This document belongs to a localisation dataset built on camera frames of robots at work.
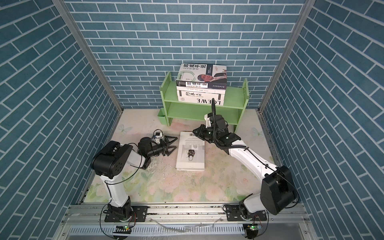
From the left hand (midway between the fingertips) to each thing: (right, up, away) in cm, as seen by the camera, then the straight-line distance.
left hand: (176, 143), depth 90 cm
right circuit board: (+39, -38, -18) cm, 58 cm away
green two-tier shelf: (+35, +26, -3) cm, 43 cm away
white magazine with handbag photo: (+9, -6, +1) cm, 11 cm away
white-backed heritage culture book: (+15, +28, -8) cm, 33 cm away
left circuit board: (-24, -40, -18) cm, 49 cm away
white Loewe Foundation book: (+25, +26, -8) cm, 37 cm away
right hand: (+9, +9, -11) cm, 17 cm away
